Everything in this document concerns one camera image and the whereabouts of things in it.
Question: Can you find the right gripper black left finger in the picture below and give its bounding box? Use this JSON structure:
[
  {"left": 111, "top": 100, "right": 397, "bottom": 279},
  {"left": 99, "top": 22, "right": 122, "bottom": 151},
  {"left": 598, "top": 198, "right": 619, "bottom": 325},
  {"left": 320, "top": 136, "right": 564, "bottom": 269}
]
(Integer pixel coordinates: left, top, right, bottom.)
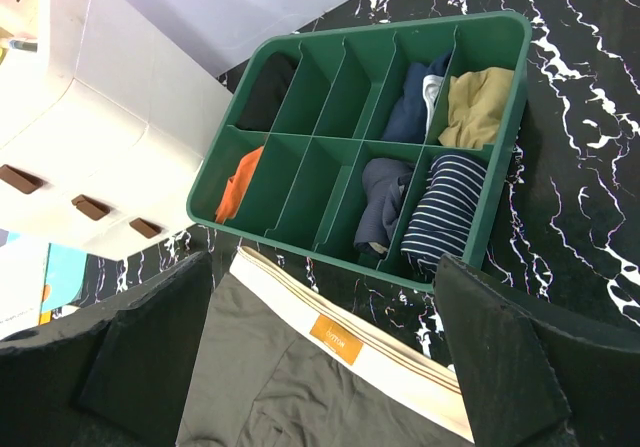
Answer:
[{"left": 1, "top": 253, "right": 213, "bottom": 446}]

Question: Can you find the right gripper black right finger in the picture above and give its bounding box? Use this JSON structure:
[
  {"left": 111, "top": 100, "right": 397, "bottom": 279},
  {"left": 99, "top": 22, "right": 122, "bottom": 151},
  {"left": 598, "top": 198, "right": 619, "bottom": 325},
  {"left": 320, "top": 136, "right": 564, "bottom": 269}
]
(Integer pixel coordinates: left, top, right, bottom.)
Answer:
[{"left": 434, "top": 256, "right": 639, "bottom": 446}]

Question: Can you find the grey underwear with cream waistband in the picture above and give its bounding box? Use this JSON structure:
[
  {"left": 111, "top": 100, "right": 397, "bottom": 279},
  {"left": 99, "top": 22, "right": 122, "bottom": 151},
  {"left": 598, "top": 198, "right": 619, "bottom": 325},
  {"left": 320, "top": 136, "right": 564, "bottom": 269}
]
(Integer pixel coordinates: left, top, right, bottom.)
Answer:
[{"left": 176, "top": 246, "right": 474, "bottom": 446}]

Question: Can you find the teal plastic board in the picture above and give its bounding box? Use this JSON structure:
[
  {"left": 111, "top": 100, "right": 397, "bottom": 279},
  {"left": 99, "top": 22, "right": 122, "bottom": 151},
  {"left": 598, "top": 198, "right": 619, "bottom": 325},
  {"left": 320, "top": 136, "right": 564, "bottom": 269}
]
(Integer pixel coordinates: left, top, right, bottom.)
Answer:
[{"left": 39, "top": 244, "right": 87, "bottom": 325}]

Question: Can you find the rolled striped garment in tray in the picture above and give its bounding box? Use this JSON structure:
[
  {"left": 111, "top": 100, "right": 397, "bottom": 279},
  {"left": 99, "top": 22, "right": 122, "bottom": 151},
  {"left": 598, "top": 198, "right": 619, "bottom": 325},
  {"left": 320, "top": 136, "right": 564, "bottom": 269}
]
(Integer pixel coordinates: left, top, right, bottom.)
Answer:
[{"left": 400, "top": 152, "right": 487, "bottom": 282}]

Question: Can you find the rolled orange garment in tray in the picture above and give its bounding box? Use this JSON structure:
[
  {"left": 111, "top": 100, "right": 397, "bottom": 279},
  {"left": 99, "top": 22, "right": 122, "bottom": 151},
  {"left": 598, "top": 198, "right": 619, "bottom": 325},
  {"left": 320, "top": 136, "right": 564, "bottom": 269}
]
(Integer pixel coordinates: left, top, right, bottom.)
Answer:
[{"left": 215, "top": 146, "right": 264, "bottom": 224}]

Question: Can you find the white three-drawer storage unit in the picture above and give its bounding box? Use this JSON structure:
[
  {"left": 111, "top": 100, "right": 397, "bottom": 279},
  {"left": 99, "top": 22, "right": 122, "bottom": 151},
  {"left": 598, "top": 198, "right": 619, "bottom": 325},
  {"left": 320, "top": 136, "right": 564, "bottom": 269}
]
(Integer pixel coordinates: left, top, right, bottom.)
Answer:
[{"left": 1, "top": 0, "right": 231, "bottom": 260}]

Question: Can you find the rolled grey-blue garment in tray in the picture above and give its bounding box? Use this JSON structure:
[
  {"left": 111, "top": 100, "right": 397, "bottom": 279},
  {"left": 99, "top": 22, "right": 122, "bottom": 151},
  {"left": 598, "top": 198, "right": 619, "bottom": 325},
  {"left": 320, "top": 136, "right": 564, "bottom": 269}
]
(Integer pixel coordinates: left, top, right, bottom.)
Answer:
[{"left": 354, "top": 158, "right": 414, "bottom": 259}]

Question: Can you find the green divided organizer tray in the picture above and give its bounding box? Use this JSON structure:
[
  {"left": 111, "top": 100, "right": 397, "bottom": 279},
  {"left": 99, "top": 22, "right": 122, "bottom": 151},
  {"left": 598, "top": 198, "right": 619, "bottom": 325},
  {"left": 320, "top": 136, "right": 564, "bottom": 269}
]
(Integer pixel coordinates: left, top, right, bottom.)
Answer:
[{"left": 186, "top": 11, "right": 532, "bottom": 292}]

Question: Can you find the rolled khaki garment in tray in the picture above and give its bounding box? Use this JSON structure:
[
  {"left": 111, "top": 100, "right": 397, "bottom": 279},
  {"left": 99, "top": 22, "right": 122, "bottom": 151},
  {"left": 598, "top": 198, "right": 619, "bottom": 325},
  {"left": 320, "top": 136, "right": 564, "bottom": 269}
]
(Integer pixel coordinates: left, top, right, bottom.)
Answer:
[{"left": 438, "top": 67, "right": 514, "bottom": 149}]

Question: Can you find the rolled navy garment in tray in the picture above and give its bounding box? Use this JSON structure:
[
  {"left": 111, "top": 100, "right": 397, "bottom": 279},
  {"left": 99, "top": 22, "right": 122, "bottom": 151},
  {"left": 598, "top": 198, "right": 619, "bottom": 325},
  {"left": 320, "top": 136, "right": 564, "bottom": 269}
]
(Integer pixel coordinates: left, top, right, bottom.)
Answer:
[{"left": 381, "top": 51, "right": 452, "bottom": 144}]

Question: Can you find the rolled black garment in tray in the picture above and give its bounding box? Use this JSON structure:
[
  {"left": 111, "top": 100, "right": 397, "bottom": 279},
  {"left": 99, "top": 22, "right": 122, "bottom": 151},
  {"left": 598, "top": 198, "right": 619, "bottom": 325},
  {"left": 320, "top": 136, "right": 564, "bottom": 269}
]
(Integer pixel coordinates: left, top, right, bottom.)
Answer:
[{"left": 235, "top": 53, "right": 298, "bottom": 132}]

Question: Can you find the blue pen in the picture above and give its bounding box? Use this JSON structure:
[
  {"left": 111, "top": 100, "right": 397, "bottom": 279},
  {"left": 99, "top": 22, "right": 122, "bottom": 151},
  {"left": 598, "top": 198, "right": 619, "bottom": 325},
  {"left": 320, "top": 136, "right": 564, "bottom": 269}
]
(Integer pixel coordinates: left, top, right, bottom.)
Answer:
[{"left": 5, "top": 39, "right": 38, "bottom": 53}]

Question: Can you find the pink power adapter cube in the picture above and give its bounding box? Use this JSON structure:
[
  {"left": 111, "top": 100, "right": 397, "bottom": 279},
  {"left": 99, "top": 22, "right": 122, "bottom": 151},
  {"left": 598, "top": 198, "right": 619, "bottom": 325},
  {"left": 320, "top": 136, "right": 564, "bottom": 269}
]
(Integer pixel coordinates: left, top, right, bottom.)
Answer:
[{"left": 0, "top": 0, "right": 39, "bottom": 38}]

